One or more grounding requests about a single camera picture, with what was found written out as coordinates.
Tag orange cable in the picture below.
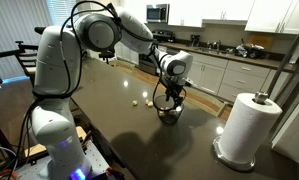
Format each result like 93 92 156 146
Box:
0 169 18 180

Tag black wire mesh basket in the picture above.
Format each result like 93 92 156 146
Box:
153 94 186 125

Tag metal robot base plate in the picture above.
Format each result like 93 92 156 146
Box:
15 139 110 180

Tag blue mat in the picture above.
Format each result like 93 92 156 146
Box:
0 75 31 88

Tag grey metal stand poles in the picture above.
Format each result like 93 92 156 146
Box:
260 19 299 148

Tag stainless microwave oven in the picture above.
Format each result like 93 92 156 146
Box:
146 3 171 24

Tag black stereo camera bar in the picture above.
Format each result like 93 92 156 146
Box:
34 26 46 35

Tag metal paper towel holder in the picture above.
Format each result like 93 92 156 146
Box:
212 91 269 173

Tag black boom stand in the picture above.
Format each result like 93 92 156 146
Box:
0 40 39 60

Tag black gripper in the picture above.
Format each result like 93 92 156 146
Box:
164 78 187 107

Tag black office chair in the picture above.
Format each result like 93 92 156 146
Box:
98 49 115 64

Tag white sink base cabinets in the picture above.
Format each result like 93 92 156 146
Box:
183 52 290 103

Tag white wall cabinets over sink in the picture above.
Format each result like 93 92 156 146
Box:
167 0 299 36

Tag pile of dishes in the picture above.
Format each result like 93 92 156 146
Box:
234 42 266 60

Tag wooden cutting board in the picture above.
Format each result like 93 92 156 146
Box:
248 33 275 51

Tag white cable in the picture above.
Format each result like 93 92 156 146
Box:
0 145 18 158

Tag window blinds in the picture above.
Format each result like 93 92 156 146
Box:
45 0 77 26

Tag metal sink faucet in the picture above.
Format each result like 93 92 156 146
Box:
207 39 222 52

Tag dark sink countertop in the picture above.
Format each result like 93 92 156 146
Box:
158 41 297 73

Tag white paper towel roll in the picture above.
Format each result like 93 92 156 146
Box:
218 92 284 164

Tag black coffee maker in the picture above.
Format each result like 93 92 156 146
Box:
189 34 201 48

